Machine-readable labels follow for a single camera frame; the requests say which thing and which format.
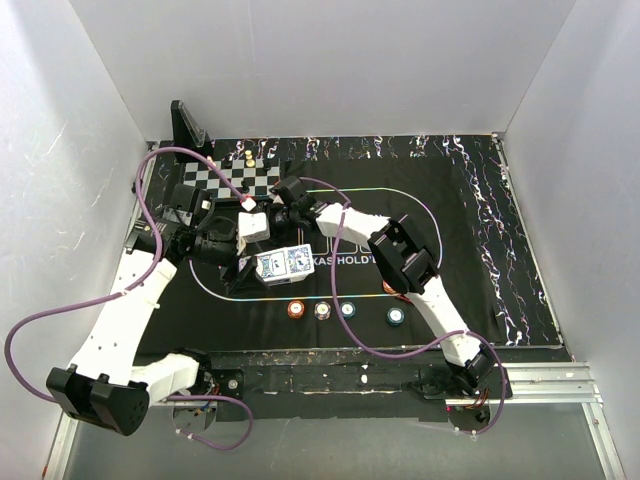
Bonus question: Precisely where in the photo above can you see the blue playing card box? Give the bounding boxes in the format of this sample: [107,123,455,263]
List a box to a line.
[255,244,315,286]

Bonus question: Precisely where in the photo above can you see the orange red chip stack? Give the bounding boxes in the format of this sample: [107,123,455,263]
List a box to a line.
[287,300,305,319]

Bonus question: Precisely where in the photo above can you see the pink blue chip stack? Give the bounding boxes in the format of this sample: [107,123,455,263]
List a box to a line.
[314,301,332,321]

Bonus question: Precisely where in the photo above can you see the green blue chip stack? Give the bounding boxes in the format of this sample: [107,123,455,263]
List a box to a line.
[340,302,356,319]

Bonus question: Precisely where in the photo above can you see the orange chips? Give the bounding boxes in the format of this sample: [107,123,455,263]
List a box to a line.
[382,281,397,295]

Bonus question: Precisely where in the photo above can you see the green chips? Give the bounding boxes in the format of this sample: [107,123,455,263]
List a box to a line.
[386,307,405,326]

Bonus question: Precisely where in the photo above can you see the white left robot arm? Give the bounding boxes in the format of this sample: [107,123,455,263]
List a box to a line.
[46,184,242,436]

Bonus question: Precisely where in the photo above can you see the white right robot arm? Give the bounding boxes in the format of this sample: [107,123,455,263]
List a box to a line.
[271,176,497,398]

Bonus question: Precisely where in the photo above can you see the black white chessboard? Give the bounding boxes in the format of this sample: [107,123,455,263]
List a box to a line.
[182,160,280,199]

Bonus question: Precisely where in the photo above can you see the black marbled table cover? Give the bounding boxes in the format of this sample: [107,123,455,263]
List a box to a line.
[134,133,565,350]

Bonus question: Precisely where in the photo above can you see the black poker table mat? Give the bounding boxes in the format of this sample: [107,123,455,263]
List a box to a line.
[139,156,505,355]

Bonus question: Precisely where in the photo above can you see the black triangular stand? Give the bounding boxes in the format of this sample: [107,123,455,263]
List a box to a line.
[170,100,214,157]

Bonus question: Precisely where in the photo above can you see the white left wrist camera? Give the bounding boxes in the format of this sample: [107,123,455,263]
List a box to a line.
[237,212,270,243]

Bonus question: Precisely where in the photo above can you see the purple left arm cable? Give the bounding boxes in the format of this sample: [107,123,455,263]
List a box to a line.
[5,145,256,404]

